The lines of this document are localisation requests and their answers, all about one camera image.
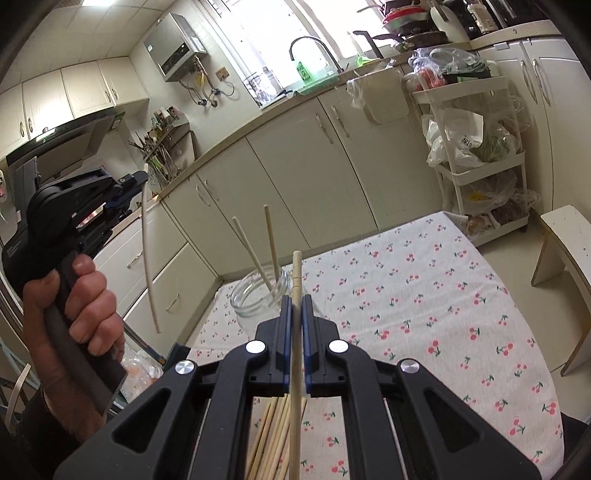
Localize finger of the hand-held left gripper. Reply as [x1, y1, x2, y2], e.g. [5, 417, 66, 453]
[111, 171, 149, 197]
[85, 195, 140, 232]

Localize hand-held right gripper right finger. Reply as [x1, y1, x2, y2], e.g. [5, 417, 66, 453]
[300, 295, 561, 480]

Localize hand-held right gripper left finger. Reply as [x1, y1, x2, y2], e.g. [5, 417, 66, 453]
[53, 305, 294, 480]

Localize light wooden chopstick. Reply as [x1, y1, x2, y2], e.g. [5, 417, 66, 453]
[141, 162, 162, 334]
[287, 250, 304, 480]
[263, 205, 281, 280]
[232, 217, 275, 292]

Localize clear glass jar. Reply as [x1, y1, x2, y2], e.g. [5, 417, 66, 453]
[229, 270, 325, 344]

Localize bunch of wooden chopsticks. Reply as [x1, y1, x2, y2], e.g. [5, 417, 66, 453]
[245, 394, 308, 480]

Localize person's left forearm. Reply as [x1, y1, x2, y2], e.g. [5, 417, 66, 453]
[9, 383, 109, 480]

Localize person's left hand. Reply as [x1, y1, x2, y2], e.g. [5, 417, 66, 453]
[22, 255, 126, 431]

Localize kitchen utensil rack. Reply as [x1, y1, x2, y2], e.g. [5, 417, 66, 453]
[128, 128, 188, 186]

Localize black range hood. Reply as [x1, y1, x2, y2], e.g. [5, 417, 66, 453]
[6, 108, 126, 186]

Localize cherry print tablecloth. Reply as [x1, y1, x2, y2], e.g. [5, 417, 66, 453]
[187, 211, 566, 480]

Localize silver water heater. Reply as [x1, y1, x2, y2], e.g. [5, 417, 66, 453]
[143, 13, 208, 83]

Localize cream kitchen base cabinets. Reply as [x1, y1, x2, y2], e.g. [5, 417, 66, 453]
[90, 44, 446, 330]

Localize clear plastic bag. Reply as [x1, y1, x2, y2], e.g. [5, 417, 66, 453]
[117, 348, 168, 403]

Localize white trolley cart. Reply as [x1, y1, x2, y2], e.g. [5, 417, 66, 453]
[410, 76, 530, 248]

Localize curved steel faucet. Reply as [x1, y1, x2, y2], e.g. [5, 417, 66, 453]
[289, 37, 345, 75]

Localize white hanging waste bin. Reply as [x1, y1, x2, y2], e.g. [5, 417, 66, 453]
[347, 74, 410, 125]

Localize white plastic bag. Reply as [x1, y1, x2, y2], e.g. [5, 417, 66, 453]
[422, 108, 485, 169]

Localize white wooden stool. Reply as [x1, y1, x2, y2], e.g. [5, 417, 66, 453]
[530, 205, 591, 378]

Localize stack of pans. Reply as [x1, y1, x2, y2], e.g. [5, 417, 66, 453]
[353, 0, 448, 49]

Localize cream tall cabinet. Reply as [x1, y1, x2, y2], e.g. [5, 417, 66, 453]
[471, 32, 591, 224]

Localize black countertop appliance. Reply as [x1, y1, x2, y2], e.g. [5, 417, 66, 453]
[462, 0, 525, 40]

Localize cream wall cabinets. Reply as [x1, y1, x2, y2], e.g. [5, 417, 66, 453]
[0, 55, 151, 155]

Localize water heater hoses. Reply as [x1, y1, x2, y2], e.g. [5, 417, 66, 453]
[179, 69, 236, 110]

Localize wire dish rack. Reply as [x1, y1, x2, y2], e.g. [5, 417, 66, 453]
[242, 69, 297, 106]

